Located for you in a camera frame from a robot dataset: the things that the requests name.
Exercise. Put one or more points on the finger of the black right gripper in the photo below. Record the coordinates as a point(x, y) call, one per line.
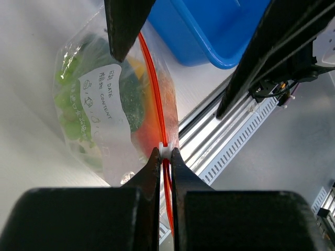
point(124, 20)
point(284, 29)

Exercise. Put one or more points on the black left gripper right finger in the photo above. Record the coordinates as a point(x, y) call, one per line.
point(208, 219)

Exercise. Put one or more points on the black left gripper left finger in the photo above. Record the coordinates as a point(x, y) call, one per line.
point(105, 218)

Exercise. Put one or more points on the green cucumber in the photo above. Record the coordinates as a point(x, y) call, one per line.
point(130, 90)

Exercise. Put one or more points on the clear zip top bag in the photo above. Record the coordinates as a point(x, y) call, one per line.
point(115, 158)

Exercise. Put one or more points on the green grape bunch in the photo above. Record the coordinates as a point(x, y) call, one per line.
point(73, 118)

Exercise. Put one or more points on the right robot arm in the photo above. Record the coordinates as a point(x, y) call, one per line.
point(315, 58)

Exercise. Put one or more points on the blue plastic bin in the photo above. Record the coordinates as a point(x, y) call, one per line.
point(207, 31)

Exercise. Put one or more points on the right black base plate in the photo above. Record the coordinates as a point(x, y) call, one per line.
point(268, 89)

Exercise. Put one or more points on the aluminium frame rail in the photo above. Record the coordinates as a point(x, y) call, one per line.
point(201, 133)

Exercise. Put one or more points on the white slotted cable duct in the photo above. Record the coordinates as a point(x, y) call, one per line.
point(225, 154)

